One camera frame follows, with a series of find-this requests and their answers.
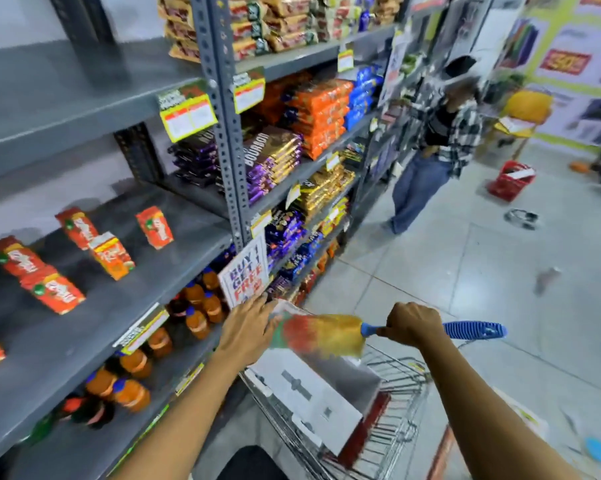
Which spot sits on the person's right hand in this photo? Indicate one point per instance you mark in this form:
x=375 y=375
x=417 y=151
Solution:
x=415 y=324

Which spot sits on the person's left hand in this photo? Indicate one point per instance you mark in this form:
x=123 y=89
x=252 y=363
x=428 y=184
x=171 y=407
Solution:
x=245 y=329

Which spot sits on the person's left fingers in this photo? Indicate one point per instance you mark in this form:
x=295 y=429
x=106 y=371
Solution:
x=269 y=314

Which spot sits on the person's right fingers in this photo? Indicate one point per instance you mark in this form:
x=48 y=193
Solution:
x=393 y=332

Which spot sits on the person's left forearm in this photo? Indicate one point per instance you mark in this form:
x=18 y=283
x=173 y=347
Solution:
x=185 y=424

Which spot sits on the person's right forearm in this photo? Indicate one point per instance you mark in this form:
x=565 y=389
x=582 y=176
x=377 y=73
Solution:
x=480 y=414

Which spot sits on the white promo sign red print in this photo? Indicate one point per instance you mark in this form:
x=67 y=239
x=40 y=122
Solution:
x=243 y=274

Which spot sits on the row of orange drink bottles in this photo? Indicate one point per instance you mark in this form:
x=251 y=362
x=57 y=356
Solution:
x=195 y=319

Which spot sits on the stack of blue purple packets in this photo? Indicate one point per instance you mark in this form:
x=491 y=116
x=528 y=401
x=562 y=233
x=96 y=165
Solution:
x=285 y=232

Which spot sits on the white cardboard box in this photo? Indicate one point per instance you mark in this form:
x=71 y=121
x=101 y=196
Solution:
x=310 y=399

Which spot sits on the red flat box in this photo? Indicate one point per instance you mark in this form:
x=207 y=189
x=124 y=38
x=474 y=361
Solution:
x=365 y=429

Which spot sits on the yellow shelf edge label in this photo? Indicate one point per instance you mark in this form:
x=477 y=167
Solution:
x=141 y=330

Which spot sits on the stack of gold packets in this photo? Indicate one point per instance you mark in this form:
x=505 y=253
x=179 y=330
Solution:
x=325 y=189

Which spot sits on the person's black trousers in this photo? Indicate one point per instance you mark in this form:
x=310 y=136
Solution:
x=245 y=464

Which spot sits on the stack of brown purple packets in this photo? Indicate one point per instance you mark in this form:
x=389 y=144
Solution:
x=273 y=159

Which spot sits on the orange yellow packet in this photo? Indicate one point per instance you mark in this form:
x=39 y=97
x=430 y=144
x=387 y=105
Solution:
x=111 y=255

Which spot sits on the black object on floor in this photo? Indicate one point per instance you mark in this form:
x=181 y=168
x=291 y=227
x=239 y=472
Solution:
x=521 y=218

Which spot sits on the stack of dark purple packets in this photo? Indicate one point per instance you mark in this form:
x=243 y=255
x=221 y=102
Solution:
x=198 y=157

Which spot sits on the red shopping basket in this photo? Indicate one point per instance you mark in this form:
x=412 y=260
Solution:
x=510 y=182

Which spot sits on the grey perforated shelf upright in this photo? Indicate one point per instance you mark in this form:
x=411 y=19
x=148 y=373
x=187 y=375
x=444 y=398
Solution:
x=225 y=119

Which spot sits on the stack of orange biscuit packets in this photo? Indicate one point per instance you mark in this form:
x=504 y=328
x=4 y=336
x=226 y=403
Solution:
x=318 y=114

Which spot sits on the dark bottles with red labels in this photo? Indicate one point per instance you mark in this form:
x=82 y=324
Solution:
x=88 y=412

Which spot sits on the yellow red price label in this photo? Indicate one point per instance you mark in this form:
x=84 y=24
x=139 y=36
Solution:
x=249 y=92
x=188 y=112

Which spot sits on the blue round object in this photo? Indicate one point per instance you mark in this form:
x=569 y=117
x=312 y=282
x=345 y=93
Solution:
x=598 y=450

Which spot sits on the stack of blue biscuit packets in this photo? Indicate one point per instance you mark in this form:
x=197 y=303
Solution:
x=363 y=94

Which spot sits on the yellow chair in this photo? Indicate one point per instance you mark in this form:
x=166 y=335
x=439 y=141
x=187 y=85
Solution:
x=528 y=109

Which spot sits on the small yellow price tag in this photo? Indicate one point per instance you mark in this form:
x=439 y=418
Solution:
x=345 y=59

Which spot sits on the grey metal shelf unit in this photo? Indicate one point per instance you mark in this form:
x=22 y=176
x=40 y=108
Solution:
x=80 y=109

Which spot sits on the stack of brown biscuit packets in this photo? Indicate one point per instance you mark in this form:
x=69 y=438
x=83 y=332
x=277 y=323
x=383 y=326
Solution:
x=285 y=19

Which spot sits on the wall poster with red label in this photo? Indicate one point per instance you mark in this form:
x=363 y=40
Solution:
x=570 y=64

